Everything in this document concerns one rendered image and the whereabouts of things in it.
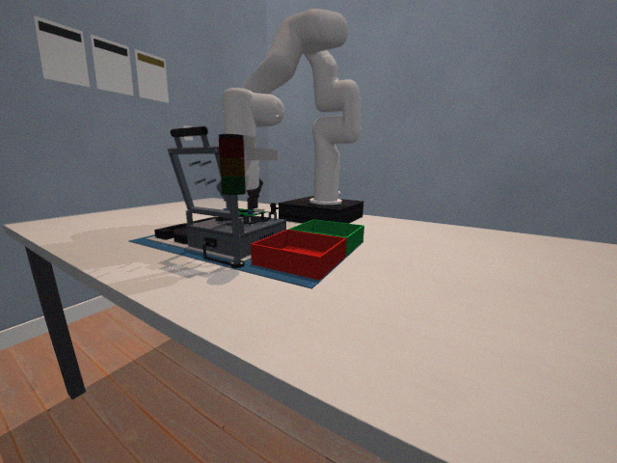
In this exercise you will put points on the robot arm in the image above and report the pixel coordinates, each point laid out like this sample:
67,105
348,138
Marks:
244,110

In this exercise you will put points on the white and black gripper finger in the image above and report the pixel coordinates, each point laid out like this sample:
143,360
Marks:
254,194

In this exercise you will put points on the green bin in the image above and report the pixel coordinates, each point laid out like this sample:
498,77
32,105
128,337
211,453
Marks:
353,233

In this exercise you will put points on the red open-top bin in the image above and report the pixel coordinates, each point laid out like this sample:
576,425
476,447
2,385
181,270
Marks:
300,253

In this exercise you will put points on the green circuit board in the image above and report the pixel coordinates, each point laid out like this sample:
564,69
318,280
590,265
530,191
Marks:
249,212

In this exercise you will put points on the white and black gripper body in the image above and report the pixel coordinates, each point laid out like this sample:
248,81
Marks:
251,173

